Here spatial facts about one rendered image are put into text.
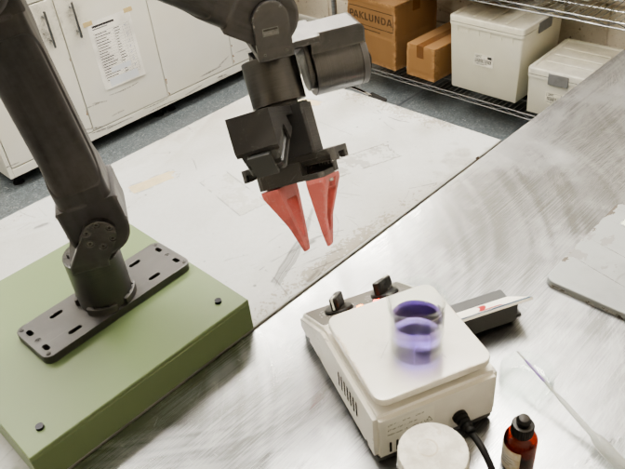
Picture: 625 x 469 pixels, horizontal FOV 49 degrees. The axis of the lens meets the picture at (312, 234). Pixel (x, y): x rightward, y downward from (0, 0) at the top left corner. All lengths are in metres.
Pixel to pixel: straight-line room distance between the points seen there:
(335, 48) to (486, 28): 2.20
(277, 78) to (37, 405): 0.41
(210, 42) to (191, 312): 2.73
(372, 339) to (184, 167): 0.57
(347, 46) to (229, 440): 0.42
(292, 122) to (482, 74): 2.35
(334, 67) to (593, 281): 0.40
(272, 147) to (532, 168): 0.55
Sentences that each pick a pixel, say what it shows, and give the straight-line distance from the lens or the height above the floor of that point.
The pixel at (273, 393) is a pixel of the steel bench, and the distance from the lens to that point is 0.75.
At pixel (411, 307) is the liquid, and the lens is 0.63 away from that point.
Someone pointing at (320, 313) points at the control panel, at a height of 0.94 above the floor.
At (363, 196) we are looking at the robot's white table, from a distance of 1.01.
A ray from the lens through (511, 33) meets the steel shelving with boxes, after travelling 2.85.
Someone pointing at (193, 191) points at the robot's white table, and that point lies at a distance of 1.08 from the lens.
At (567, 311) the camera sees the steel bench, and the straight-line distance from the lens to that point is 0.84.
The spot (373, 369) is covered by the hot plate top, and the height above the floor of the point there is 0.99.
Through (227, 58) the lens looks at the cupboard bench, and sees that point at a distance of 3.53.
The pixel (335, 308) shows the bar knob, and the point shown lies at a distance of 0.74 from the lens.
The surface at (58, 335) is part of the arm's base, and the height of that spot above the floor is 0.96.
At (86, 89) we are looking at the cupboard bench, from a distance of 3.12.
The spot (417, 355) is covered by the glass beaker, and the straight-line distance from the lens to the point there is 0.62.
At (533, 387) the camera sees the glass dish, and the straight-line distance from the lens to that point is 0.75.
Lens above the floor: 1.47
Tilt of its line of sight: 37 degrees down
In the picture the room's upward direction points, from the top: 6 degrees counter-clockwise
